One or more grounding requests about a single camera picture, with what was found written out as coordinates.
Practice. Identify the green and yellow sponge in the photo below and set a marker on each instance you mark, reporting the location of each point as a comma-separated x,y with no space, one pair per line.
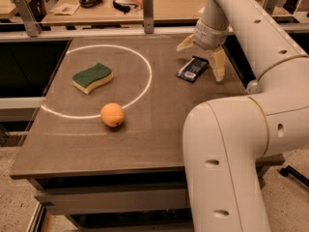
92,78

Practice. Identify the grey metal bracket middle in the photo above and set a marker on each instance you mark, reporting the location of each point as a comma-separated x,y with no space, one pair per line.
148,16

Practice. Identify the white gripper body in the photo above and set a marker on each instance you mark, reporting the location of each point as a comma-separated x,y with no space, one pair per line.
210,36

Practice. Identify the small paper card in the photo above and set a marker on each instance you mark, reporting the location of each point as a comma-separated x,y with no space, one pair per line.
65,9

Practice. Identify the black sunglasses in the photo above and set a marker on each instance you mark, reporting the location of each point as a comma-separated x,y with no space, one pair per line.
125,8

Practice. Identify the blue rxbar blueberry wrapper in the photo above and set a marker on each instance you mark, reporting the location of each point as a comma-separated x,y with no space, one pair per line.
192,69

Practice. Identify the orange fruit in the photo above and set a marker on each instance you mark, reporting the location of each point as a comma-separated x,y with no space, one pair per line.
112,114

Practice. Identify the grey cabinet drawer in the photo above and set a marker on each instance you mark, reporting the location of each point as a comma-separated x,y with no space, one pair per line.
114,199

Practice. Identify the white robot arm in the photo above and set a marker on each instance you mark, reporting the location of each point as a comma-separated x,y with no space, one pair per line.
223,138

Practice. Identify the grey metal bracket left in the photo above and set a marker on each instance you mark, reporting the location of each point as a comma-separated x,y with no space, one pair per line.
32,28

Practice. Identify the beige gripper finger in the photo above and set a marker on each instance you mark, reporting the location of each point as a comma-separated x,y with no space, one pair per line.
217,61
186,43

